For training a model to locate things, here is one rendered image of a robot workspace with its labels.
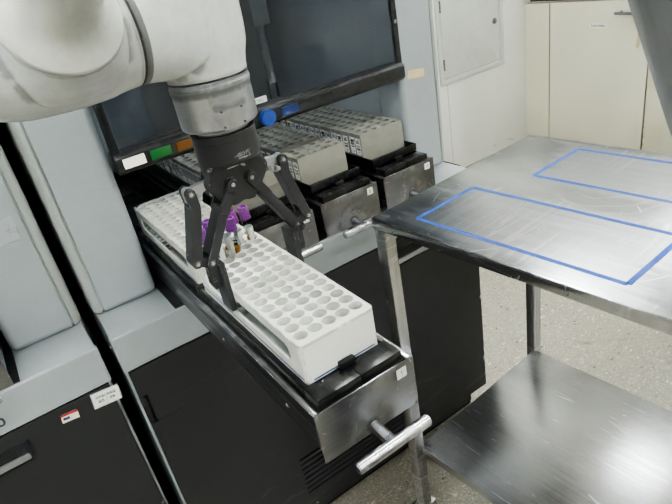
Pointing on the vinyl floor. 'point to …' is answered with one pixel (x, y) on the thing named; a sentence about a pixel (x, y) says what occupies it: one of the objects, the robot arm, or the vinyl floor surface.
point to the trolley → (588, 227)
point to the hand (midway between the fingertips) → (262, 275)
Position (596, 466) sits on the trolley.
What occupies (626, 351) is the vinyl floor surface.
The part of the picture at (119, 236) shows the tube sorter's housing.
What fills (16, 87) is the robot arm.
